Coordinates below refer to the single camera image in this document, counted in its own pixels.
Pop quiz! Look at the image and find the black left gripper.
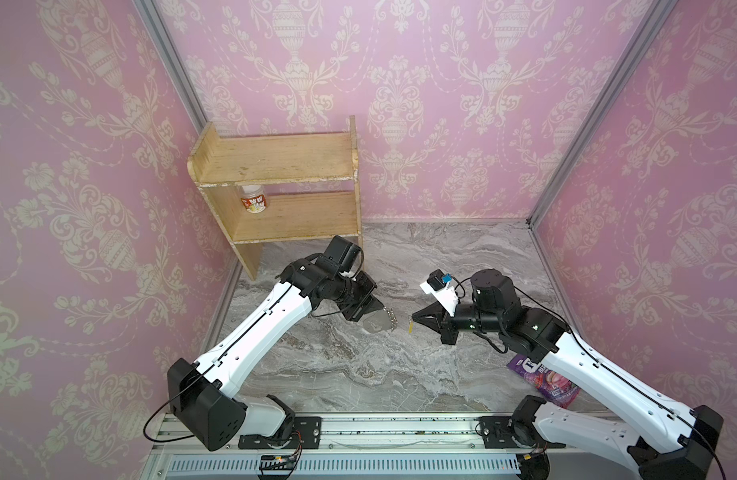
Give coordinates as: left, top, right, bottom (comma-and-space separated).
332, 269, 388, 320

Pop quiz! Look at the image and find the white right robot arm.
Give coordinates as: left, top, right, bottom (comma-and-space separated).
411, 269, 723, 479

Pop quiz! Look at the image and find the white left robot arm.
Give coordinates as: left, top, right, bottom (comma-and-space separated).
166, 236, 384, 451

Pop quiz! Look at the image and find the wooden two-tier shelf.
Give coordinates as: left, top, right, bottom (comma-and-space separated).
186, 118, 364, 280

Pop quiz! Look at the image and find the purple candy bag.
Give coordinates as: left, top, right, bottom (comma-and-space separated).
507, 354, 581, 408

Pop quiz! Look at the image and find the small bottle red label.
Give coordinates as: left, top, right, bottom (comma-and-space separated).
240, 185, 268, 214

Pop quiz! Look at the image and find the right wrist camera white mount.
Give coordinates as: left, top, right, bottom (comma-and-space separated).
420, 269, 459, 316

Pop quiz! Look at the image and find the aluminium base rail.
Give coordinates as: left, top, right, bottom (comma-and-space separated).
140, 413, 638, 479

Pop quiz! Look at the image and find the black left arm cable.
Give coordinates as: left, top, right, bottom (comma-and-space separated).
142, 389, 196, 444

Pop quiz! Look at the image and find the aluminium corner wall profile left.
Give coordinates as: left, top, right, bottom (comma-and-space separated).
134, 0, 208, 133

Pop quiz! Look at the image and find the aluminium corner wall profile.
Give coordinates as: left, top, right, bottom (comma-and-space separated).
526, 0, 677, 231
134, 0, 208, 133

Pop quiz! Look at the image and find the aluminium corner wall profile right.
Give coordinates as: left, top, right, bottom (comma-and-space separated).
526, 0, 677, 231

